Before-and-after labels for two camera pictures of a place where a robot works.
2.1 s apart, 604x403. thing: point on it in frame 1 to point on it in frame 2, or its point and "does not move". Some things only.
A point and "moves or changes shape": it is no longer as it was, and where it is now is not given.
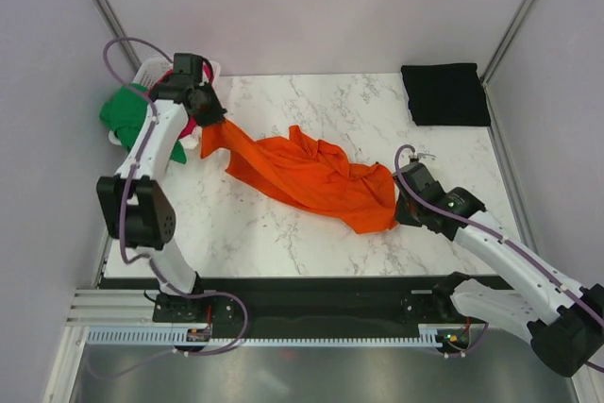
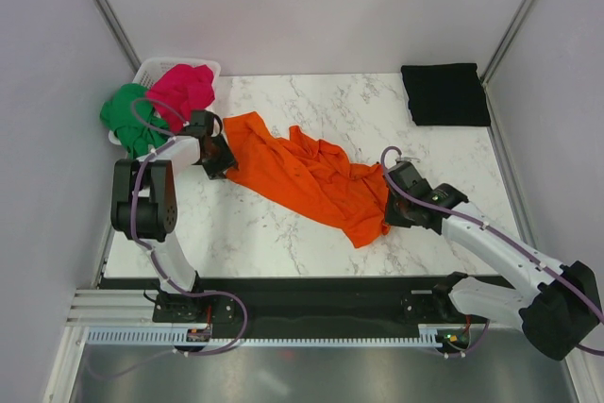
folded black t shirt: (446, 94) does not move
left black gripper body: (211, 109) to (221, 159)
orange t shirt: (310, 174) moves or changes shape
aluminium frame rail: (113, 308) does not move
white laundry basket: (151, 69) does not move
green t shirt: (124, 109) does not move
